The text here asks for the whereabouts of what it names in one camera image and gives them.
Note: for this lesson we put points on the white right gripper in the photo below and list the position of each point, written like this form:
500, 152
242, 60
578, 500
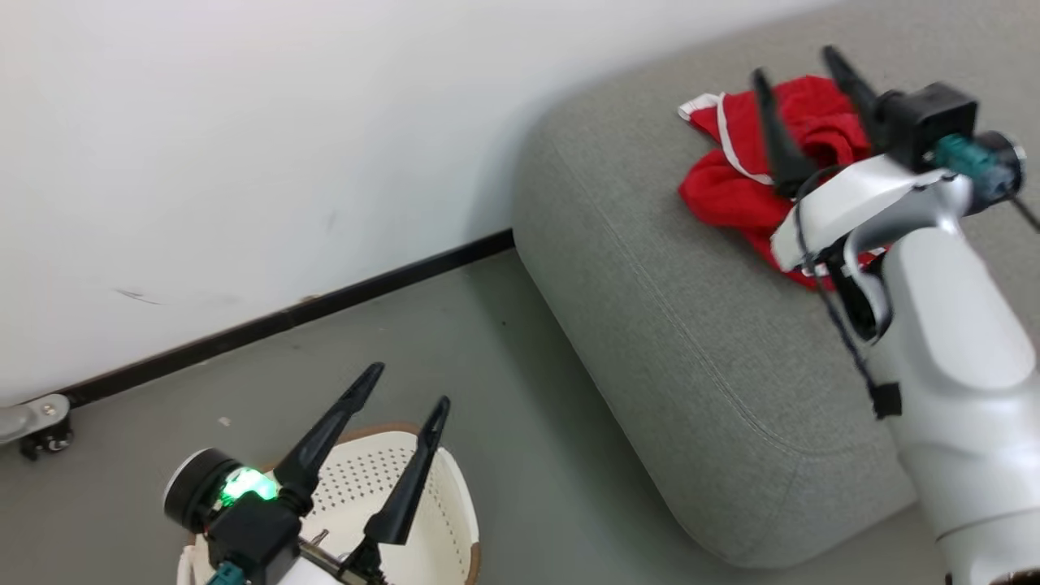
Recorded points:
845, 203

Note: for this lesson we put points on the black wall baseboard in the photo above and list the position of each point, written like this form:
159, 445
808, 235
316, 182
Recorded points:
284, 318

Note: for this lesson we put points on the teal camera connector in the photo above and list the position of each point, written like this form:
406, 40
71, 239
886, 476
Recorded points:
227, 575
967, 162

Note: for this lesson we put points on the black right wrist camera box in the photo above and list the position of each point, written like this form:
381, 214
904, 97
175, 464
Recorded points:
930, 122

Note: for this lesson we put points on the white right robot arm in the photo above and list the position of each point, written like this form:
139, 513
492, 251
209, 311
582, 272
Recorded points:
959, 366

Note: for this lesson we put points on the teal left camera connector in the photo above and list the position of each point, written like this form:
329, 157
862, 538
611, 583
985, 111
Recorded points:
227, 575

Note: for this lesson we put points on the teal right camera connector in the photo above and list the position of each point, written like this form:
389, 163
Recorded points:
967, 162

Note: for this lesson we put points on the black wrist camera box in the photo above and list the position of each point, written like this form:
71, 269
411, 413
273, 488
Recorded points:
252, 536
930, 122

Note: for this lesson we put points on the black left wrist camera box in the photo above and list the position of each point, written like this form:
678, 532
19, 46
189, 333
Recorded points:
252, 536

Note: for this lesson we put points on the red jersey with white sleeves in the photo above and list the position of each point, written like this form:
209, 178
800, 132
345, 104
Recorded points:
723, 199

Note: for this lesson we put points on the black caster wheel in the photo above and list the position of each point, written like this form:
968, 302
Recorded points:
49, 440

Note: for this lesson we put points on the grey metal frame leg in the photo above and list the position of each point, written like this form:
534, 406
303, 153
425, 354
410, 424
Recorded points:
24, 416

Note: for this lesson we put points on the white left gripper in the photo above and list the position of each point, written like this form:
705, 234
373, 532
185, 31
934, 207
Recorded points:
195, 487

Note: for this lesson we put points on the cream perforated laundry basket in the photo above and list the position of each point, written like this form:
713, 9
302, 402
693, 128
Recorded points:
443, 520

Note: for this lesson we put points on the grey fabric sofa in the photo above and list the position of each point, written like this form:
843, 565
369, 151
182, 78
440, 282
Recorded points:
691, 366

